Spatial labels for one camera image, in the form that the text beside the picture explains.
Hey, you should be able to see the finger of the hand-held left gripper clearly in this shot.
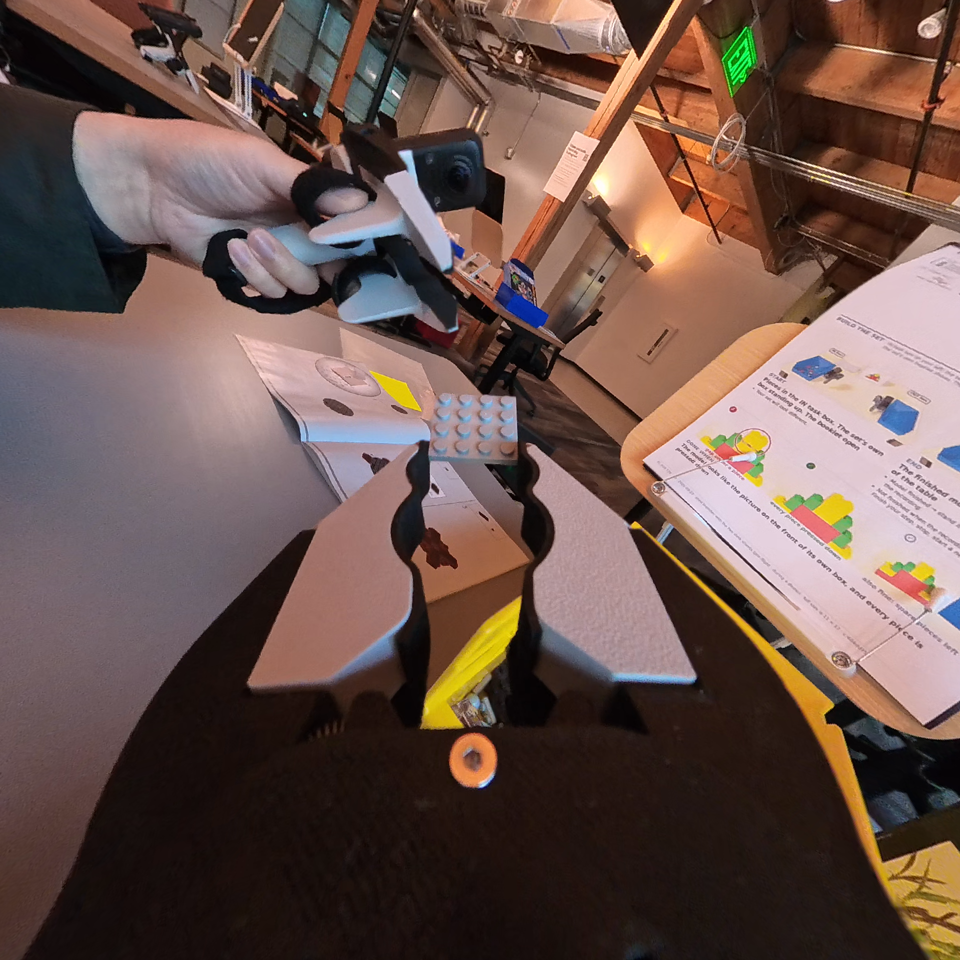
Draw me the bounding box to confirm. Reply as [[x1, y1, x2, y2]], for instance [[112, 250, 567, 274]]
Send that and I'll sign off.
[[396, 148, 456, 275], [377, 234, 461, 335]]

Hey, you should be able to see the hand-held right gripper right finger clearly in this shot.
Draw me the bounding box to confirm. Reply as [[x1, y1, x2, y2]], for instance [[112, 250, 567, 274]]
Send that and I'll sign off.
[[516, 441, 700, 729]]

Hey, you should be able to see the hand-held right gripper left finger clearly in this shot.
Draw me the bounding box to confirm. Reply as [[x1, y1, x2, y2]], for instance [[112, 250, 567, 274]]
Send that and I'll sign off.
[[247, 441, 432, 729]]

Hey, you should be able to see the yellow plastic parts bin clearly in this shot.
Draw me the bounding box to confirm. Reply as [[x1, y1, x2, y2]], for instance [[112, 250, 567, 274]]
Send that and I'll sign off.
[[420, 521, 895, 960]]

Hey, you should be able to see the pile of toy bricks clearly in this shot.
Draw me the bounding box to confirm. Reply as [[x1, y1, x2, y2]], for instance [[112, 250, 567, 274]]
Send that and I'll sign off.
[[448, 669, 501, 727]]

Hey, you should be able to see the grey desk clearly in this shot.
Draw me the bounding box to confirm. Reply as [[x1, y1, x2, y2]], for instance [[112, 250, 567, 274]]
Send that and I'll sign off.
[[0, 253, 543, 960]]

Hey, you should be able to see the person's left hand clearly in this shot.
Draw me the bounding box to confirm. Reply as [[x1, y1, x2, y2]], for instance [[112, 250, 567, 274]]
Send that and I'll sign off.
[[71, 111, 372, 300]]

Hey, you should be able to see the long wooden table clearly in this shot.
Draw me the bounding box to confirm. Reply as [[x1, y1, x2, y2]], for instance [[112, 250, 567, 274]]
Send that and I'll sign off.
[[448, 251, 567, 376]]

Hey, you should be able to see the large blue storage bin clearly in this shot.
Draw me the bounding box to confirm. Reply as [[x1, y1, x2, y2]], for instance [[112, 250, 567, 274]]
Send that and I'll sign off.
[[493, 257, 550, 329]]

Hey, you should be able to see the yellow sticky note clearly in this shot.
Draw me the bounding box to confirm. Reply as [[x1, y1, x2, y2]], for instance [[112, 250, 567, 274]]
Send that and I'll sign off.
[[369, 370, 423, 414]]

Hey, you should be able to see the black office chair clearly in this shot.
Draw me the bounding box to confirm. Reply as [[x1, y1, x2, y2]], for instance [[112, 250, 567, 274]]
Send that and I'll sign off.
[[493, 306, 606, 419]]

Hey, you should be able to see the instruction booklet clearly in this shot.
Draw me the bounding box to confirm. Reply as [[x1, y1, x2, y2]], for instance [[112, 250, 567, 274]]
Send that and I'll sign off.
[[234, 330, 535, 605]]

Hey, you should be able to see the printed instruction sheet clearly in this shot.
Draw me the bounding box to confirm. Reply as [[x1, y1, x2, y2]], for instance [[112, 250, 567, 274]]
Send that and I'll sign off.
[[643, 242, 960, 730]]

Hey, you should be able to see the green exit sign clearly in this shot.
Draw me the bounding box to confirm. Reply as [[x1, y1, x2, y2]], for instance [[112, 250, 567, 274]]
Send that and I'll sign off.
[[718, 24, 760, 100]]

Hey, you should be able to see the grey background table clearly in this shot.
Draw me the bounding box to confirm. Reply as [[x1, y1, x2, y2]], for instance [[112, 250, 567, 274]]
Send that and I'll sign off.
[[3, 0, 245, 130]]

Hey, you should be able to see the black toy set box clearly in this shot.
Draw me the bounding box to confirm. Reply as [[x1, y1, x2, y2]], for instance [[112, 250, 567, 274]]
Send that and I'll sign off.
[[876, 827, 960, 960]]

